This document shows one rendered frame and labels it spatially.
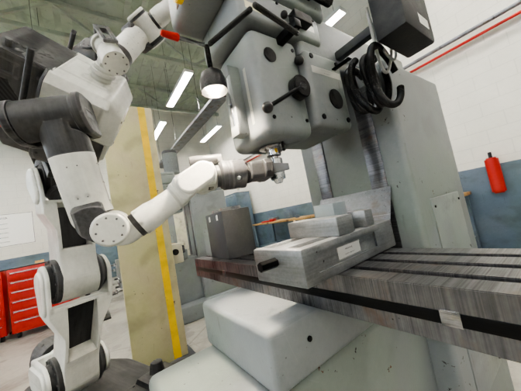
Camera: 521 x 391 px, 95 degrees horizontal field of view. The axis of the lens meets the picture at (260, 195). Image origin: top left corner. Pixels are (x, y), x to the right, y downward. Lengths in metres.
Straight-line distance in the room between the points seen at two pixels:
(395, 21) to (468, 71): 4.18
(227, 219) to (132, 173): 1.57
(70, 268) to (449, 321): 0.98
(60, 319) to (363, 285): 0.90
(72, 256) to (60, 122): 0.49
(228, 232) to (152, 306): 1.56
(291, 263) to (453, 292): 0.24
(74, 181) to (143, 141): 1.85
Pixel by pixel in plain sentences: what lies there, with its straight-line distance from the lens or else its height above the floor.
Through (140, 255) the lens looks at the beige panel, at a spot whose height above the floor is 0.95.
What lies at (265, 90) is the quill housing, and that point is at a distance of 0.72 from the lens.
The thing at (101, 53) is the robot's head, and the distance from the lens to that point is 0.83.
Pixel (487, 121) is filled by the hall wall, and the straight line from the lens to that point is 4.81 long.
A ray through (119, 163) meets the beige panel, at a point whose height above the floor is 1.76.
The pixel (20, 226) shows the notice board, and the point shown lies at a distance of 9.74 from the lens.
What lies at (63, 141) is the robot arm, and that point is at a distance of 0.68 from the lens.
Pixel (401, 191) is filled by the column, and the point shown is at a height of 1.09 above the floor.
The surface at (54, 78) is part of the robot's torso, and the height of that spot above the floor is 1.52.
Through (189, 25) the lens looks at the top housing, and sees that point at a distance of 0.95.
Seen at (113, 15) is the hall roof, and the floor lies 6.20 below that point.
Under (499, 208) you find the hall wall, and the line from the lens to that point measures 4.79.
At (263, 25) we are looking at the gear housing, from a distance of 0.84.
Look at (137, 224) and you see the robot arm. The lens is 0.66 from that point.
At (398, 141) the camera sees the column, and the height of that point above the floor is 1.26.
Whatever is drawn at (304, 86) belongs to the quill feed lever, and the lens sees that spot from 0.78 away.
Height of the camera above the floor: 1.10
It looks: 5 degrees up
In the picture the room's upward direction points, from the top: 11 degrees counter-clockwise
